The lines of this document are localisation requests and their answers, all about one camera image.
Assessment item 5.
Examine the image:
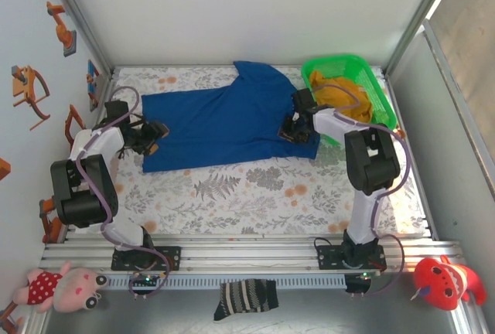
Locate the white slotted cable duct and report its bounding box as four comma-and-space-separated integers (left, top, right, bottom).
104, 274, 347, 291

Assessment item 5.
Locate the floral print table mat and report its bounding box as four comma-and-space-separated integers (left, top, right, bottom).
75, 65, 426, 235

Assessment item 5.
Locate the green plastic basket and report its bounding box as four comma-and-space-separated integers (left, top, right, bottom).
300, 53, 398, 145

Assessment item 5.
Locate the orange curved wall sticker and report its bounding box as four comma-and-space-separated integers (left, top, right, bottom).
63, 104, 87, 145

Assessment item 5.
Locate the blue t-shirt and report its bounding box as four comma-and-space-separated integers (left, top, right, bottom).
141, 60, 321, 174

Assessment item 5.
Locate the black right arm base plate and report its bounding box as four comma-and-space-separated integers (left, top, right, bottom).
316, 244, 387, 272

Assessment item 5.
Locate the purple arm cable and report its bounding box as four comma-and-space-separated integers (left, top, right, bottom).
76, 86, 173, 299
312, 83, 410, 297

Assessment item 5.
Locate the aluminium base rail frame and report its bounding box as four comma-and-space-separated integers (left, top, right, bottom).
38, 233, 465, 273

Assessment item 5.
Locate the orange machine wall sticker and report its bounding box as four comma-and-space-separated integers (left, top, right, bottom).
10, 65, 51, 131

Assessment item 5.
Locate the black striped sock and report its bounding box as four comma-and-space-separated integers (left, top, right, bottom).
213, 278, 279, 322

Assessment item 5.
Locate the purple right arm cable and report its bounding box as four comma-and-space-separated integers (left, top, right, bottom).
312, 83, 410, 297

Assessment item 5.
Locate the red plush monster toy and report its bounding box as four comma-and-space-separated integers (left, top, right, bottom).
409, 254, 488, 312

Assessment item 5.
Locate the aluminium frame post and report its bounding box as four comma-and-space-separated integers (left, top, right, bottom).
40, 0, 116, 80
384, 0, 465, 76

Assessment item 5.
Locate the blue and orange wall sticker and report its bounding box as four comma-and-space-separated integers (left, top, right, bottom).
87, 59, 102, 113

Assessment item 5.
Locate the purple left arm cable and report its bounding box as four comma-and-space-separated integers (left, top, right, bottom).
76, 86, 173, 299

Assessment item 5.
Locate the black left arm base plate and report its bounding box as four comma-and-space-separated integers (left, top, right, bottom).
111, 244, 183, 272

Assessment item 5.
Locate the pink plush pig toy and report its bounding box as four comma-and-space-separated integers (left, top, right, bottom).
10, 260, 110, 314

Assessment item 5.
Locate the orange bar wall sticker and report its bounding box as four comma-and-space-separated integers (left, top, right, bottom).
0, 301, 24, 331

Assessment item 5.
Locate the yellow garment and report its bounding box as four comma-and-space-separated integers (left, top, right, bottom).
309, 70, 374, 123

